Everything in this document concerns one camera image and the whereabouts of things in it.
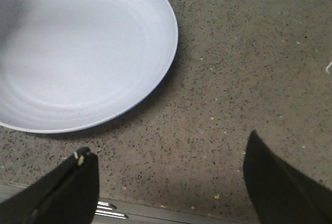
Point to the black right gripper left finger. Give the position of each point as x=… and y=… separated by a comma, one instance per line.
x=67, y=194

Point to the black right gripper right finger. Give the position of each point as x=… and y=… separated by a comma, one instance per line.
x=279, y=192

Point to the light blue plate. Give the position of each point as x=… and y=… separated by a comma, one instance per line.
x=68, y=65

